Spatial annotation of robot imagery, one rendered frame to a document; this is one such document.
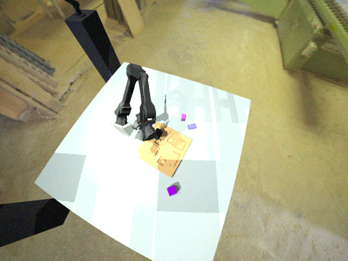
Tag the purple cube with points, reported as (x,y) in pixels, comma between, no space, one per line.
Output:
(171,190)

